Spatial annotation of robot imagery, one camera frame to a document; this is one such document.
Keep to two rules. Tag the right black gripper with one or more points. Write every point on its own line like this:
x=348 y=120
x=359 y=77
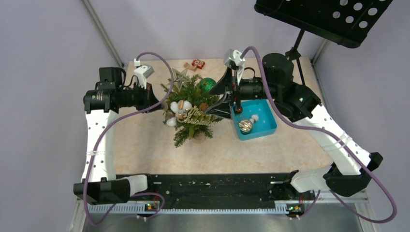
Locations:
x=227 y=80

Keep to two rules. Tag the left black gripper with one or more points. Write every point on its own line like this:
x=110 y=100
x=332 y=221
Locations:
x=148 y=97

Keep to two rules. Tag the green glitter ball ornament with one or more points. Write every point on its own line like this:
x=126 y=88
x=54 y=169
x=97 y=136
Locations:
x=207 y=84

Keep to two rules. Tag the pine cone ornament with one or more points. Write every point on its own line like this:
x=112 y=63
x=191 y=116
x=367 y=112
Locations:
x=203 y=107

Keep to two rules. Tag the white cotton boll sprig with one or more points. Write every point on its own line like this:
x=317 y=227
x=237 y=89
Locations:
x=177 y=112

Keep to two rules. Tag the gold glitter word ornament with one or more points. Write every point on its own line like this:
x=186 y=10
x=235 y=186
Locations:
x=196 y=117

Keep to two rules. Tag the small green christmas tree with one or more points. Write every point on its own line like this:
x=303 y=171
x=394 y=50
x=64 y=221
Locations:
x=195 y=96

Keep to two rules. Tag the teal plastic tray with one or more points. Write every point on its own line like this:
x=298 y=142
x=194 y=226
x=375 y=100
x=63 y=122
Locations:
x=264 y=126

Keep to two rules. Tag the silver gold star topper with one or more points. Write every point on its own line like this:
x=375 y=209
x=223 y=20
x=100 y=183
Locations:
x=181 y=78

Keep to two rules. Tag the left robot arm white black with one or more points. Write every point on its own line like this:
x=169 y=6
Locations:
x=99 y=183

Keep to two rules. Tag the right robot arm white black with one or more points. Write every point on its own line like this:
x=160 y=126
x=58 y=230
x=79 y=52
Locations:
x=299 y=107

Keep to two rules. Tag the silver striped ball ornament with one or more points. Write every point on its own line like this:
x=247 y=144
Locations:
x=246 y=125

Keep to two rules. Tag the white cotton ball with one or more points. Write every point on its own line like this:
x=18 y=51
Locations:
x=254 y=118

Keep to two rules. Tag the red gift box ornament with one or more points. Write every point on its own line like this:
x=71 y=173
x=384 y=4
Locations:
x=198 y=64

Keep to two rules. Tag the small wooden block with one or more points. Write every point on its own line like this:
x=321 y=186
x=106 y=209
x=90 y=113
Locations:
x=189 y=66

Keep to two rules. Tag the black music stand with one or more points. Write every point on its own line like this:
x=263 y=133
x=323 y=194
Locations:
x=344 y=22

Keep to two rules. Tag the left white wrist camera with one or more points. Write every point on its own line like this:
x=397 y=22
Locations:
x=142 y=73

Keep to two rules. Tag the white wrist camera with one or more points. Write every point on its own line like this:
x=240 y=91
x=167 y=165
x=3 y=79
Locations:
x=233 y=59
x=142 y=73

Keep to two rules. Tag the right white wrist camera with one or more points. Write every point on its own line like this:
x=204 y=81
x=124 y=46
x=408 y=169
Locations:
x=233 y=59

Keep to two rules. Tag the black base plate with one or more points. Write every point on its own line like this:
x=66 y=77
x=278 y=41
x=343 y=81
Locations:
x=224 y=191

